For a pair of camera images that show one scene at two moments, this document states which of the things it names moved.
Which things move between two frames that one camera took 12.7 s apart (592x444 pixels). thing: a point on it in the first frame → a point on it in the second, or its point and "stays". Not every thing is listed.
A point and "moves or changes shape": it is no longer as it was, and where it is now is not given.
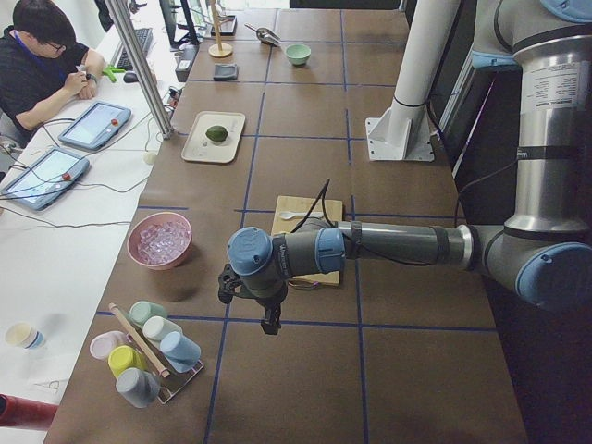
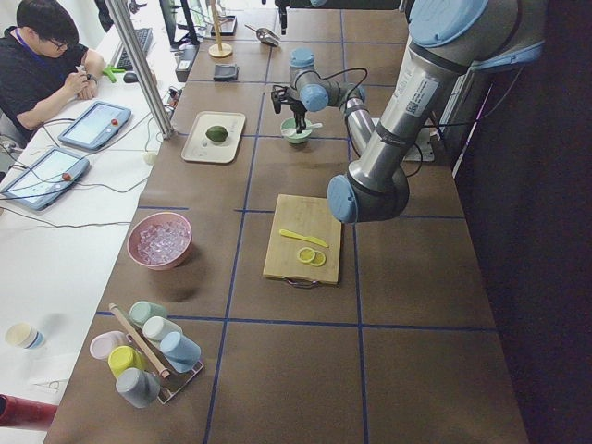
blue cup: (181, 352) stays
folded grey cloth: (226, 72) stays
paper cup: (25, 336) stays
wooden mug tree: (220, 49) stays
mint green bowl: (298, 54) moves or changes shape
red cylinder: (21, 413) stays
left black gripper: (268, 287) → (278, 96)
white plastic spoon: (289, 215) → (292, 131)
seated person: (40, 61) stays
